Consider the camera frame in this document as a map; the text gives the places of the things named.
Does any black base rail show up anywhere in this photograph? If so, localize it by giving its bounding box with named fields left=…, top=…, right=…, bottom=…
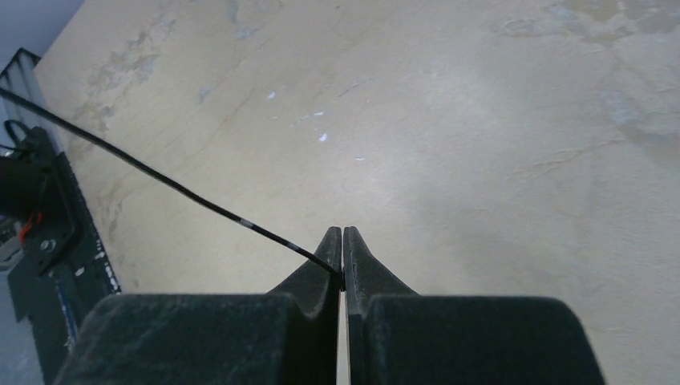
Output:
left=0, top=47, right=122, bottom=385

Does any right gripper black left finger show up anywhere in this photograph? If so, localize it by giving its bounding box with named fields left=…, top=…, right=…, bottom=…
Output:
left=56, top=227, right=342, bottom=384

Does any thin black cable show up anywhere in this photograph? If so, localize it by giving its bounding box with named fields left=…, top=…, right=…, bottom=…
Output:
left=0, top=87, right=344, bottom=286

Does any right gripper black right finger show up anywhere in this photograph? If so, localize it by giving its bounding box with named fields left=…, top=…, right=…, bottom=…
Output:
left=342, top=227, right=605, bottom=384

